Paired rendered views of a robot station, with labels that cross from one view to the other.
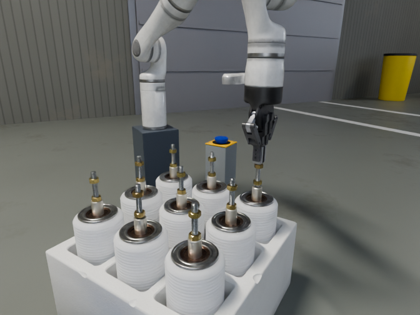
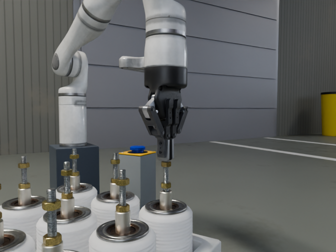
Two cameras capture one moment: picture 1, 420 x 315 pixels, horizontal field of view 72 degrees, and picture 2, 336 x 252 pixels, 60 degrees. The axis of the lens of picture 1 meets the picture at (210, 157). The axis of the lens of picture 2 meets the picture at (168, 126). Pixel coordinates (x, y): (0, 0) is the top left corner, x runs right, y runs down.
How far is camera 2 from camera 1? 0.17 m
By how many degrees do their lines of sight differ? 15
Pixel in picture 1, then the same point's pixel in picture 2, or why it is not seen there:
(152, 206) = (33, 219)
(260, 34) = (155, 9)
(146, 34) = (64, 46)
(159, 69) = (79, 82)
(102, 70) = (43, 105)
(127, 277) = not seen: outside the picture
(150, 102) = (68, 117)
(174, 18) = (90, 28)
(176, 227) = not seen: hidden behind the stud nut
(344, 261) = not seen: outside the picture
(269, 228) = (180, 244)
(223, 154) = (138, 164)
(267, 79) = (166, 57)
